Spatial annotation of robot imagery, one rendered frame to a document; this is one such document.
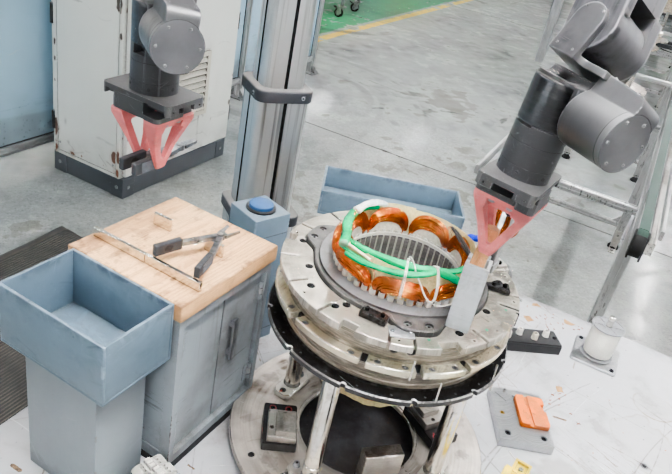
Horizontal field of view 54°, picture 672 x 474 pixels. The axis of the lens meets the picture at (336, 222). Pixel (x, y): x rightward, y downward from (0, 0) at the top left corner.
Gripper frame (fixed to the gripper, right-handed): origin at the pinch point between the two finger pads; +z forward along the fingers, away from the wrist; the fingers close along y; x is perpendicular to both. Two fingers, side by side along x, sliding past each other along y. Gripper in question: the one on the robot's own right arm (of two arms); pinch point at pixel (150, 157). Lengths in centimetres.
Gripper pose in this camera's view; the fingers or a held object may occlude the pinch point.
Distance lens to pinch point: 86.9
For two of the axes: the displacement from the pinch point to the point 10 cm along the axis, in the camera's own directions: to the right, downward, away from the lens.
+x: 4.9, -3.5, 8.0
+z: -1.8, 8.5, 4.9
